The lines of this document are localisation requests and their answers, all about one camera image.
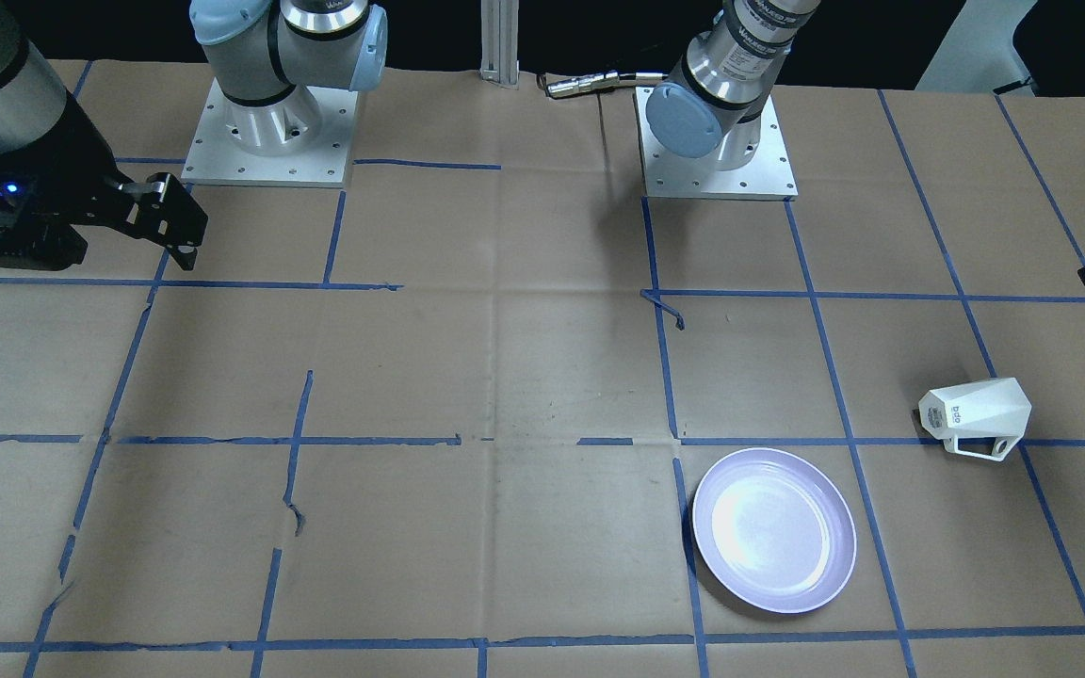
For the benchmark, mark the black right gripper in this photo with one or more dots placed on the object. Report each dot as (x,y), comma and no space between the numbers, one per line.
(79,153)

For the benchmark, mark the white faceted cup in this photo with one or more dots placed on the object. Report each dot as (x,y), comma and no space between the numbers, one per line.
(981,420)

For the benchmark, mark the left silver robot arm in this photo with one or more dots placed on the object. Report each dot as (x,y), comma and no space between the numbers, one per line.
(757,190)

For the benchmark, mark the lavender round plate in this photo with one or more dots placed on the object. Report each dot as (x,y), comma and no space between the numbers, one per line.
(774,530)

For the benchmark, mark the brown paper table cover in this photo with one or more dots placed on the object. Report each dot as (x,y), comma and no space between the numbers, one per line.
(434,423)

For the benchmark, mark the aluminium frame post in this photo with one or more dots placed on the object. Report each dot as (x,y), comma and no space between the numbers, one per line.
(498,31)

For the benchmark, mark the metal cable connector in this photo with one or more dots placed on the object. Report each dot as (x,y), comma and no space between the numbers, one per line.
(585,84)

